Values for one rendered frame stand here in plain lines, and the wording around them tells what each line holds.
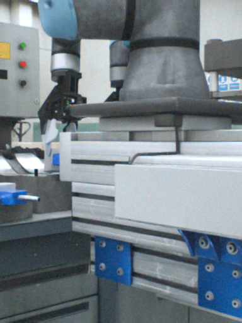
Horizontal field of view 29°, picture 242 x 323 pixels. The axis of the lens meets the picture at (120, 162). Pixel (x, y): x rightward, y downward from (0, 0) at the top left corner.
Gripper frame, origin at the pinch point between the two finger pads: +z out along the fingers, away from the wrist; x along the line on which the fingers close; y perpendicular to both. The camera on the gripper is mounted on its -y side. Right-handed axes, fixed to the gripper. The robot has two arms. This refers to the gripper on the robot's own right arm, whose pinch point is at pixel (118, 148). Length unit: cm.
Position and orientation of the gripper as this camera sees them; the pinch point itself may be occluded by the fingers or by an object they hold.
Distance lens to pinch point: 146.1
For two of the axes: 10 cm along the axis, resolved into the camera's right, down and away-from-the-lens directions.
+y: 6.2, 0.4, -7.8
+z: 0.1, 10.0, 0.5
